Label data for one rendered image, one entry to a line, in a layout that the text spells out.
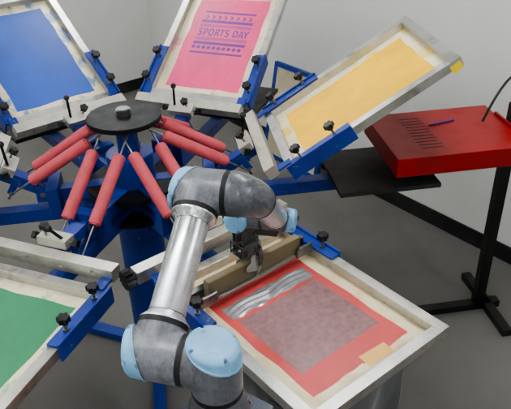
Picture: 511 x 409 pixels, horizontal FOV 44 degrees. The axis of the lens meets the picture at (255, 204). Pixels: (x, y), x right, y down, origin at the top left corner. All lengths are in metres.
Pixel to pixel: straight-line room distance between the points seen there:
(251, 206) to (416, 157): 1.35
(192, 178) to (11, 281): 1.09
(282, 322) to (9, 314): 0.92
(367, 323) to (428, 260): 1.97
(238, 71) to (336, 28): 1.29
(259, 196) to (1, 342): 1.06
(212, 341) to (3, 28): 2.62
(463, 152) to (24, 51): 2.23
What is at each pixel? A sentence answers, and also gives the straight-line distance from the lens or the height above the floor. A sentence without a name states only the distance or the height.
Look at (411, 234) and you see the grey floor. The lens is 4.27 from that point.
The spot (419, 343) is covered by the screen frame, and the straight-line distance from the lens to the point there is 2.03.
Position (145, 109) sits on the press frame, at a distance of 2.73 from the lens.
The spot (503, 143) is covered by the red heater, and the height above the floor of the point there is 1.10.
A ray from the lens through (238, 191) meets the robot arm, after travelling 1.53.
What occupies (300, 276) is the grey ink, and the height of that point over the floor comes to 0.96.
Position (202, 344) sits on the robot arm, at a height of 1.43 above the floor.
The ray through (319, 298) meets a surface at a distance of 2.21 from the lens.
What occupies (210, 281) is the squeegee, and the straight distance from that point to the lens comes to 2.12.
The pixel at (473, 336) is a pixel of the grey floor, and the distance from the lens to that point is 3.59.
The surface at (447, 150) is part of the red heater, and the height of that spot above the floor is 1.10.
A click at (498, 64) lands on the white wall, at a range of 3.76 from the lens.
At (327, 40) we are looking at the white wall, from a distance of 4.57.
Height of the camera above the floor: 2.38
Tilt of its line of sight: 32 degrees down
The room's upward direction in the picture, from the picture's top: 2 degrees counter-clockwise
